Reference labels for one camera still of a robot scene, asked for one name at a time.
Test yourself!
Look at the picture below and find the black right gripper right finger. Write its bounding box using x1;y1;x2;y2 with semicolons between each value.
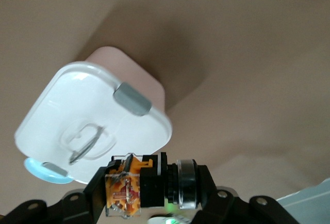
190;165;300;224

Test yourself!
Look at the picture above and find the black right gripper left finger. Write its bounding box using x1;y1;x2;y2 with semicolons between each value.
0;166;109;224

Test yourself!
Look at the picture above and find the orange and black push-button switch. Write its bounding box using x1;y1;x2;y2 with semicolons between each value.
104;151;201;218

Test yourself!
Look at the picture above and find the white lidded storage box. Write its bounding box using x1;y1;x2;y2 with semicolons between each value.
14;45;173;185

